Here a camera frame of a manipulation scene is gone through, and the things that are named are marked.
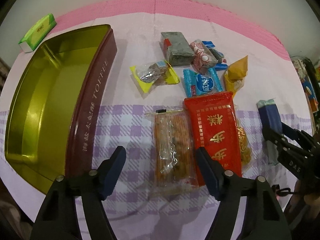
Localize dark blue snack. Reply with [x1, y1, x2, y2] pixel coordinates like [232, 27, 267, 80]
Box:
[257, 99, 282, 165]

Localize golden crispy snack packet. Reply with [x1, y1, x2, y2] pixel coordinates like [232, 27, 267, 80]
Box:
[236, 119, 252, 168]

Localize red snack packet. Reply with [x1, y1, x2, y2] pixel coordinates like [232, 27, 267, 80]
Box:
[184, 92, 242, 177]

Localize dark blue candy packet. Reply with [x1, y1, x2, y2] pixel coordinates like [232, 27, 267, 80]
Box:
[202, 41, 228, 70]

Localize person's right hand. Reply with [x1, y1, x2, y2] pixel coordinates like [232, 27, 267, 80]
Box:
[285, 180, 319, 224]

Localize cluttered shelf items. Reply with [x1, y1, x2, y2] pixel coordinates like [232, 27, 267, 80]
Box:
[291, 56, 319, 123]

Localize yellow snack packet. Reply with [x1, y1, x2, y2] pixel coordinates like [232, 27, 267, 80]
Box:
[223, 55, 248, 97]

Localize clear orange snack packet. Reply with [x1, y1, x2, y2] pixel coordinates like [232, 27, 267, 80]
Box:
[146, 109, 199, 196]

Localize light blue candy packet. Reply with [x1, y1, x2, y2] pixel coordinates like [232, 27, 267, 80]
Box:
[183, 68, 224, 98]

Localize gold toffee tin box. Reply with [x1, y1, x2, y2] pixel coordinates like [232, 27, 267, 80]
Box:
[4, 24, 117, 193]

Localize red white candy packet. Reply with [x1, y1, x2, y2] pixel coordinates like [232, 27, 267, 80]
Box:
[190, 39, 218, 74]

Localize yellow-edged clear candy packet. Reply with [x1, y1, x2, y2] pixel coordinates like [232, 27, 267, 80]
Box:
[130, 60, 180, 94]

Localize grey wrapped block snack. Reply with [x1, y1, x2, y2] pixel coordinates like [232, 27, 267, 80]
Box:
[159, 31, 195, 67]

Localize green tissue pack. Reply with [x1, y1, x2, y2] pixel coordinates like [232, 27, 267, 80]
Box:
[18, 13, 56, 53]

